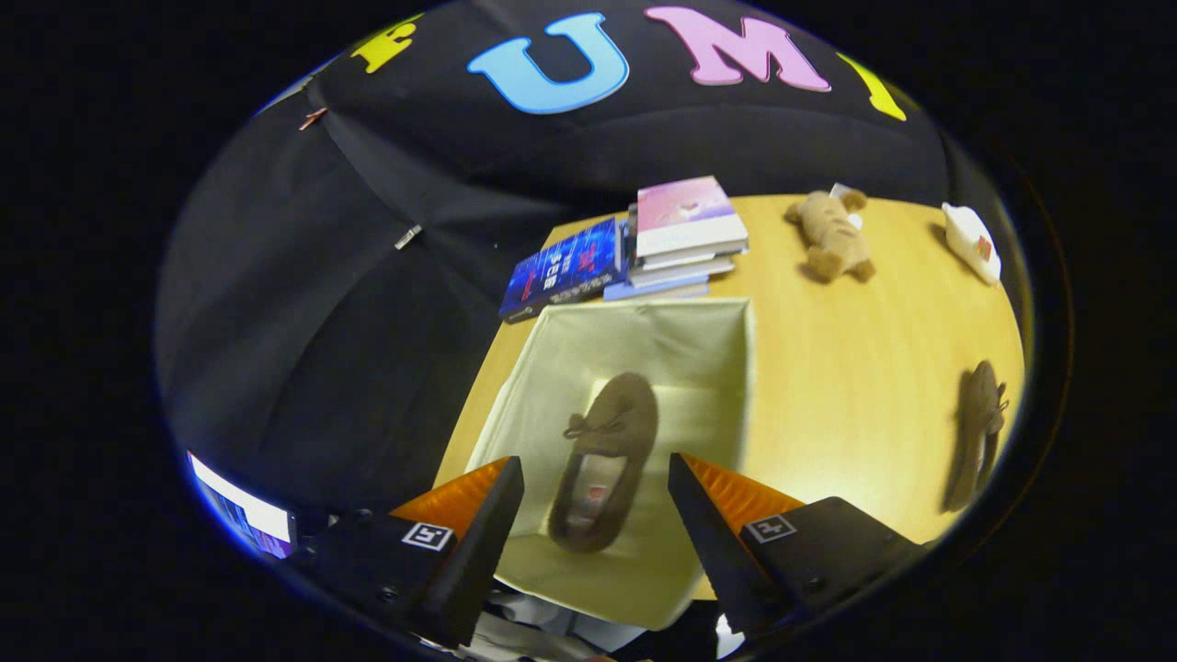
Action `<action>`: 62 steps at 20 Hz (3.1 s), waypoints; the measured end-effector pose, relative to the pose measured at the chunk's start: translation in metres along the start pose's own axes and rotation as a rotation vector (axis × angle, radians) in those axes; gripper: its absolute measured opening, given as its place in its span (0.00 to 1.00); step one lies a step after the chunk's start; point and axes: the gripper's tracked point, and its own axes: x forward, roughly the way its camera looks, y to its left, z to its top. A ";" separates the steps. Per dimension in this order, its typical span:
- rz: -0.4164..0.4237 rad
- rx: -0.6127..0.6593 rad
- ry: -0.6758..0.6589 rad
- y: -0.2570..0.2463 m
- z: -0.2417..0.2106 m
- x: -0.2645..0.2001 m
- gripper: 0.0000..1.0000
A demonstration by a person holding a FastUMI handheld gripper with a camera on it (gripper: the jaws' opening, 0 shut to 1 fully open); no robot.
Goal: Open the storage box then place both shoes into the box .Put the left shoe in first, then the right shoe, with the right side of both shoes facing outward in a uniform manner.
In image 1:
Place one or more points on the small red clip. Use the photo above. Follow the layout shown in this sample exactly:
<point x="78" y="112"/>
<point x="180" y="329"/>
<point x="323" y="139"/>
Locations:
<point x="313" y="118"/>

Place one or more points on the lit screen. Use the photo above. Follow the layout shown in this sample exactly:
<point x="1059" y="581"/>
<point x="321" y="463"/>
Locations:
<point x="241" y="510"/>

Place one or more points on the dark blue cover book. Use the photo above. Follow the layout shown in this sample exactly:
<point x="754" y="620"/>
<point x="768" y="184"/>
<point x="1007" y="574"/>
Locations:
<point x="565" y="271"/>

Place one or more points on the pink cover book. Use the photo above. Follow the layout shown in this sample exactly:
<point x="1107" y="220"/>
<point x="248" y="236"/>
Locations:
<point x="685" y="207"/>

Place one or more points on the white plush toy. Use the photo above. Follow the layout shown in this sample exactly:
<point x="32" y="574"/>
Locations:
<point x="970" y="241"/>

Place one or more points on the white book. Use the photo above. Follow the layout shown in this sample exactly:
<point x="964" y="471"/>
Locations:
<point x="685" y="268"/>

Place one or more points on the brown plush toy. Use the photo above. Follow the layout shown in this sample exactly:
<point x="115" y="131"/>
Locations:
<point x="832" y="234"/>

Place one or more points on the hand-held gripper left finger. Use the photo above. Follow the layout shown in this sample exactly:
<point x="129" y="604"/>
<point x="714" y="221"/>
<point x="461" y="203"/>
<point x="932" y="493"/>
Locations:
<point x="478" y="552"/>

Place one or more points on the brown slipper shoe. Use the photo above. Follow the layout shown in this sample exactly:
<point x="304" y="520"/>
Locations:
<point x="616" y="423"/>
<point x="979" y="414"/>

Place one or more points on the pale green storage box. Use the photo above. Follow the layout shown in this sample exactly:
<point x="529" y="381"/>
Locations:
<point x="690" y="368"/>

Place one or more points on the light blue book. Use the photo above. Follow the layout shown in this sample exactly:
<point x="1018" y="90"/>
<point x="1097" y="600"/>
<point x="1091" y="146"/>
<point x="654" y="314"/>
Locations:
<point x="657" y="288"/>

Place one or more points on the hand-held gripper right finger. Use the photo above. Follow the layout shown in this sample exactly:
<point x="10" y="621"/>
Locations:
<point x="713" y="542"/>

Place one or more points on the small silver clip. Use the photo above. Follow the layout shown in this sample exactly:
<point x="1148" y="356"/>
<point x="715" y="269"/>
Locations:
<point x="408" y="236"/>

